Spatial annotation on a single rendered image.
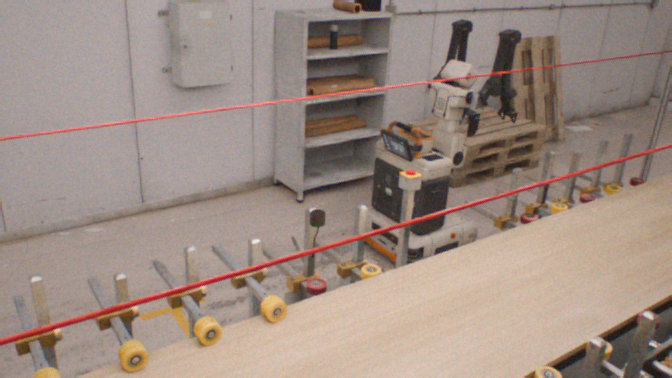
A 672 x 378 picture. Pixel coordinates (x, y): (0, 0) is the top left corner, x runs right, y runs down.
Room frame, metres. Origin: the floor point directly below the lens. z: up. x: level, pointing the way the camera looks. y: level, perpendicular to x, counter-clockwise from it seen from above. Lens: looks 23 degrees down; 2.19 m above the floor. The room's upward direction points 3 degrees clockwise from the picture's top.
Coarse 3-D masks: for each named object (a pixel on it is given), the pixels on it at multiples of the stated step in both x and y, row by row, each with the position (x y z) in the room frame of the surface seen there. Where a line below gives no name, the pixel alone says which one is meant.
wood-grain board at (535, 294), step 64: (640, 192) 3.10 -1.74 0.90; (448, 256) 2.27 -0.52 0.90; (512, 256) 2.30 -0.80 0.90; (576, 256) 2.32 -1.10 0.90; (640, 256) 2.35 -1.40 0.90; (256, 320) 1.74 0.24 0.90; (320, 320) 1.76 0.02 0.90; (384, 320) 1.78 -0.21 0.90; (448, 320) 1.80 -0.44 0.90; (512, 320) 1.82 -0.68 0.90; (576, 320) 1.84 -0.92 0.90
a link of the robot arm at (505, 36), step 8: (504, 32) 4.00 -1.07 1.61; (512, 32) 3.98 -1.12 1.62; (504, 40) 3.96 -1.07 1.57; (504, 48) 3.97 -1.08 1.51; (496, 56) 3.98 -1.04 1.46; (504, 56) 3.97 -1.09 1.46; (496, 64) 3.96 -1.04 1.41; (496, 72) 3.95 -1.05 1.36; (488, 80) 3.98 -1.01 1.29; (496, 80) 3.94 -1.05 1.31; (496, 88) 3.92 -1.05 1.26; (496, 96) 3.92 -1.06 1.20
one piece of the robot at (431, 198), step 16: (384, 128) 3.97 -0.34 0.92; (384, 160) 3.93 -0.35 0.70; (400, 160) 3.79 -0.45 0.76; (416, 160) 3.68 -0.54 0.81; (432, 160) 3.69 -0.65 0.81; (448, 160) 3.72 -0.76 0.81; (384, 176) 3.92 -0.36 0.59; (432, 176) 3.62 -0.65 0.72; (448, 176) 3.74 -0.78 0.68; (384, 192) 3.90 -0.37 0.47; (400, 192) 3.76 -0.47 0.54; (416, 192) 3.64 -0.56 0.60; (432, 192) 3.64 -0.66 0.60; (448, 192) 3.72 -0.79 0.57; (384, 208) 3.89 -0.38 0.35; (400, 208) 3.75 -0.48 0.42; (416, 208) 3.62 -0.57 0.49; (432, 208) 3.64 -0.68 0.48; (416, 224) 3.61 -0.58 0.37; (432, 224) 3.66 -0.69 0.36
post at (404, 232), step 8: (408, 200) 2.39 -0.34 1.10; (408, 208) 2.39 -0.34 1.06; (408, 216) 2.40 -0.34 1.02; (400, 232) 2.41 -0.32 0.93; (408, 232) 2.40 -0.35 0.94; (400, 240) 2.40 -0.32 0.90; (408, 240) 2.41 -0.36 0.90; (400, 248) 2.40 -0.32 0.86; (400, 256) 2.39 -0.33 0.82; (400, 264) 2.39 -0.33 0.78
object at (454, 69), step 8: (448, 64) 4.12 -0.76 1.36; (456, 64) 4.08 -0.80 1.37; (464, 64) 4.04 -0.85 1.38; (448, 72) 4.06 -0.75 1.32; (456, 72) 4.02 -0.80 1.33; (464, 72) 3.98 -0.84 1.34; (472, 72) 4.01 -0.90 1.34; (456, 80) 3.98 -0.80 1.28; (464, 80) 3.97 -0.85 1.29; (472, 80) 4.01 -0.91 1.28
